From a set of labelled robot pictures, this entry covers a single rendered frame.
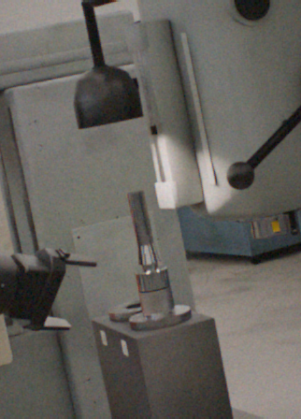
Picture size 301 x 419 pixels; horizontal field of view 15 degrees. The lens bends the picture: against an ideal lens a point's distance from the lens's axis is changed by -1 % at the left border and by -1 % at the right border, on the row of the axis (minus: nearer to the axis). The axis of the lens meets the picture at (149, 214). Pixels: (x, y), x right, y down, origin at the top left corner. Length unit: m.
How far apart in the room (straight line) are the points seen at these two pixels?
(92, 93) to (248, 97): 0.17
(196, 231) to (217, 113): 8.10
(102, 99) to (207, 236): 8.01
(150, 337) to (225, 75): 0.48
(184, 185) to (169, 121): 0.07
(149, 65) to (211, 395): 0.55
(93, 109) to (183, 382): 0.54
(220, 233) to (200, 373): 7.40
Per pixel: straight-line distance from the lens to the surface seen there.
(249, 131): 1.26
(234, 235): 8.84
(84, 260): 1.68
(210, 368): 1.64
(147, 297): 1.64
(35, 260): 1.65
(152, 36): 1.30
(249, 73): 1.26
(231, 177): 1.20
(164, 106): 1.30
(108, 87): 1.22
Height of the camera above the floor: 1.48
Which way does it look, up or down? 6 degrees down
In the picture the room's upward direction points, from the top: 11 degrees counter-clockwise
